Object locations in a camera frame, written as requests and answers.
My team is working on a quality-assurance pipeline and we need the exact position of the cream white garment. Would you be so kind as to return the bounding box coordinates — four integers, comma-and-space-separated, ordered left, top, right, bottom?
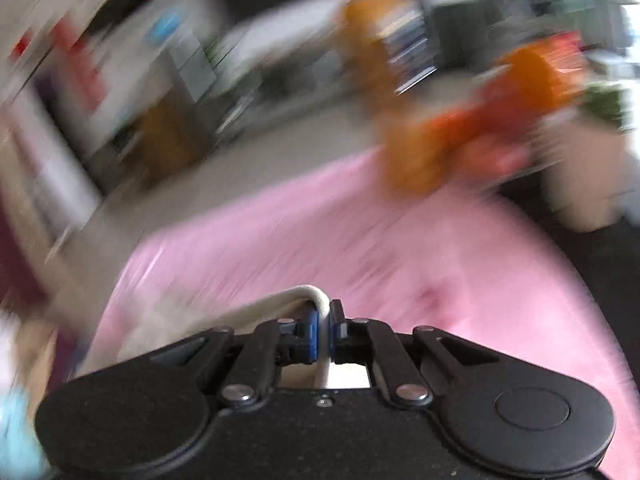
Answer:
79, 285, 332, 388

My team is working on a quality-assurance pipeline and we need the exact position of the pink bed sheet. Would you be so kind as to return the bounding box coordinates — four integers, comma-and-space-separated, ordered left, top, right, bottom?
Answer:
90, 151, 639, 479

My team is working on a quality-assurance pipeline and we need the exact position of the orange giraffe plush toy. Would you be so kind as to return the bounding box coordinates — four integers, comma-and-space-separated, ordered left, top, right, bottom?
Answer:
341, 0, 446, 194

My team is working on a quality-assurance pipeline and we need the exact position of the brown wooden cabinet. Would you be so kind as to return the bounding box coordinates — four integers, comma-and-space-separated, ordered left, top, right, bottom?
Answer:
138, 96, 206, 183

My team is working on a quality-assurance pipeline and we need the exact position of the red orange plush toy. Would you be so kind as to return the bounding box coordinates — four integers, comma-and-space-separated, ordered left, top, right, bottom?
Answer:
420, 32, 586, 182

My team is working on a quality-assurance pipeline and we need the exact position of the light blue cloth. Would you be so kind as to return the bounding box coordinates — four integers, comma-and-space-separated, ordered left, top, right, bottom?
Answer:
0, 388, 49, 480

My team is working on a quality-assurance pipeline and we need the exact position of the blue globe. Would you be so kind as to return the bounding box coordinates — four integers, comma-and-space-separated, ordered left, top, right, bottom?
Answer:
144, 12, 181, 47

